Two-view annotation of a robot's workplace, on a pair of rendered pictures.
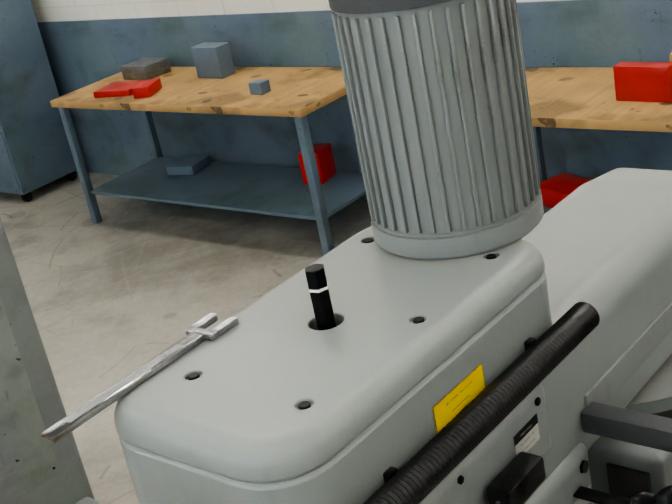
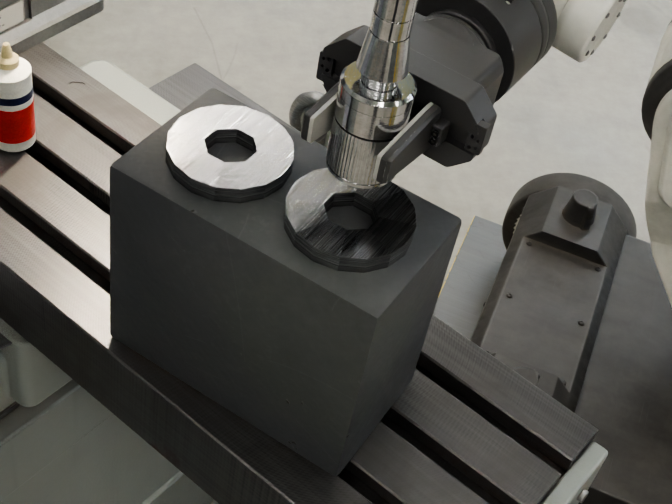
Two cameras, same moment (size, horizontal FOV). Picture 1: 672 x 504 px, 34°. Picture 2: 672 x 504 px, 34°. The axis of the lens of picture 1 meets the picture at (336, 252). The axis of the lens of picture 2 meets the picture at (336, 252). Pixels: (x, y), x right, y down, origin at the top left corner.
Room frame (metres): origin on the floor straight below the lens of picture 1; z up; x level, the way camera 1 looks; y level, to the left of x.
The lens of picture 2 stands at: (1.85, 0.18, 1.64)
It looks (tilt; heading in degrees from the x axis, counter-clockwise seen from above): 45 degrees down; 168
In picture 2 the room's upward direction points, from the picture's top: 12 degrees clockwise
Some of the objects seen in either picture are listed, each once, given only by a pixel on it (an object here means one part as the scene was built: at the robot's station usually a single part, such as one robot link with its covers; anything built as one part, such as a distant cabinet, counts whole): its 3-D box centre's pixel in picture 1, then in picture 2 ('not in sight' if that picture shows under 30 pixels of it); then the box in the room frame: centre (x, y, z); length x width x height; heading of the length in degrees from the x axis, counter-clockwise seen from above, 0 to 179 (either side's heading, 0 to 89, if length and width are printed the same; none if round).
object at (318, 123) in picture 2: not in sight; (329, 103); (1.30, 0.28, 1.20); 0.06 x 0.02 x 0.03; 141
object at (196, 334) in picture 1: (142, 373); not in sight; (0.98, 0.21, 1.89); 0.24 x 0.04 x 0.01; 138
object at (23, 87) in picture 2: not in sight; (10, 93); (1.04, 0.04, 0.98); 0.04 x 0.04 x 0.11
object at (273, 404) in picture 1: (349, 381); not in sight; (1.03, 0.01, 1.81); 0.47 x 0.26 x 0.16; 137
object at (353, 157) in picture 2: not in sight; (368, 129); (1.32, 0.30, 1.20); 0.05 x 0.05 x 0.06
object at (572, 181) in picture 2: not in sight; (568, 233); (0.68, 0.79, 0.50); 0.20 x 0.05 x 0.20; 65
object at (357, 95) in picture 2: not in sight; (378, 86); (1.32, 0.30, 1.23); 0.05 x 0.05 x 0.01
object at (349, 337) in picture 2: not in sight; (275, 275); (1.29, 0.26, 1.03); 0.22 x 0.12 x 0.20; 54
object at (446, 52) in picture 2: not in sight; (442, 66); (1.25, 0.36, 1.20); 0.13 x 0.12 x 0.10; 51
